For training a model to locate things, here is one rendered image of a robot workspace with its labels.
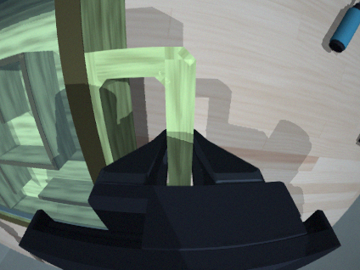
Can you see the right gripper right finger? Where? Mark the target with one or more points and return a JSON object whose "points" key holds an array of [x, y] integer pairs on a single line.
{"points": [[219, 166]]}

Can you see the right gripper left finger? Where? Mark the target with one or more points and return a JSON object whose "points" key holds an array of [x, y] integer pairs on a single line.
{"points": [[140, 166]]}

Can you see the blue-handled screwdriver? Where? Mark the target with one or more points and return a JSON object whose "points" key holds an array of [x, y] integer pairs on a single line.
{"points": [[346, 29]]}

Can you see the wooden ball maze board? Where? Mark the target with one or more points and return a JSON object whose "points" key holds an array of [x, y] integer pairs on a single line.
{"points": [[59, 117]]}

